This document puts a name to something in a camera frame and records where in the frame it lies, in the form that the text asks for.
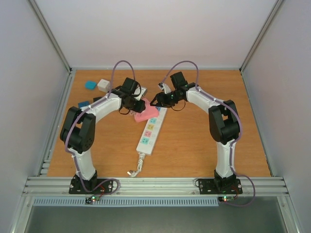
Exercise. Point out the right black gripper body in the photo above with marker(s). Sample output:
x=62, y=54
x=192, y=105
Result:
x=167, y=101

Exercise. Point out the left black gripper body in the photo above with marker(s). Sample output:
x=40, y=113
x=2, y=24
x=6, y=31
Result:
x=134, y=107

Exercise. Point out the white power strip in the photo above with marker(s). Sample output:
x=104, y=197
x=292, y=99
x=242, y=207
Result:
x=150, y=133

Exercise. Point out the white cube plug with picture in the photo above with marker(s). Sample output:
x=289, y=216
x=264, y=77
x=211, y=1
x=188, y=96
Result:
x=104, y=85

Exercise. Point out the teal cube plug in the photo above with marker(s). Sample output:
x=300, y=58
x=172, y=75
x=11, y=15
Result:
x=90, y=85

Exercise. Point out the blue cube socket adapter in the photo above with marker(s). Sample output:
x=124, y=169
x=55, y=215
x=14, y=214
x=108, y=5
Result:
x=83, y=104

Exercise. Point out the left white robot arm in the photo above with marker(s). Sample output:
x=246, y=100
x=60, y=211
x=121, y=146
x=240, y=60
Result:
x=78, y=135

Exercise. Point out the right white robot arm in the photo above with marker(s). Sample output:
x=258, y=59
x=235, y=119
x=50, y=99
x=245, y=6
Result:
x=224, y=127

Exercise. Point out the pink triangular socket adapter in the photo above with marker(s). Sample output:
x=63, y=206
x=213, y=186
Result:
x=148, y=113

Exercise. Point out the left small circuit board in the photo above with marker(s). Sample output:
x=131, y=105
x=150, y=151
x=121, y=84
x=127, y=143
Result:
x=92, y=199

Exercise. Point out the small circuit board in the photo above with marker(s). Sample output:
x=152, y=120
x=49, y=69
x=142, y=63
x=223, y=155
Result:
x=92, y=199
x=226, y=198

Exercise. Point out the right small circuit board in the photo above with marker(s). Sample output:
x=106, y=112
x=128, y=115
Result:
x=226, y=198

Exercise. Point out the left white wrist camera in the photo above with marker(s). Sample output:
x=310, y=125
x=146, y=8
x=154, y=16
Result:
x=140, y=92

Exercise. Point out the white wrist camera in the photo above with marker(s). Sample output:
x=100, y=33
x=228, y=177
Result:
x=140, y=92
x=164, y=88

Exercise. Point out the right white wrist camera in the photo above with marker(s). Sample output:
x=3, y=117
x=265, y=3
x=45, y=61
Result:
x=164, y=88

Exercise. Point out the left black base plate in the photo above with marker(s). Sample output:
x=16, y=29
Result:
x=101, y=186

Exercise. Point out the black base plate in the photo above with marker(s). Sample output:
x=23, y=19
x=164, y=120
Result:
x=211, y=186
x=101, y=186

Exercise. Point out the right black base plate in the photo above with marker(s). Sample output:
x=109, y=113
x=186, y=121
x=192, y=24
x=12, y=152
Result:
x=211, y=186

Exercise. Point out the grey slotted cable duct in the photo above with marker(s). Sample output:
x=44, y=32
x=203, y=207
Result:
x=128, y=202

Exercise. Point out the left aluminium rail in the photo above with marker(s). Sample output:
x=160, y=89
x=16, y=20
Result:
x=55, y=127

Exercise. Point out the front aluminium rail frame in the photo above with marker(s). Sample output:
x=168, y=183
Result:
x=156, y=187

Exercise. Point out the right aluminium corner post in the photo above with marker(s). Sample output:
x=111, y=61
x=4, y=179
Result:
x=264, y=29

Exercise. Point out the aluminium corner post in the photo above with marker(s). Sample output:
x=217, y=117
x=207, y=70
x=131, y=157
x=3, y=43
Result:
x=264, y=29
x=43, y=22

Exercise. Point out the left aluminium corner post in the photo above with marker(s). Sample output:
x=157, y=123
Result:
x=43, y=22

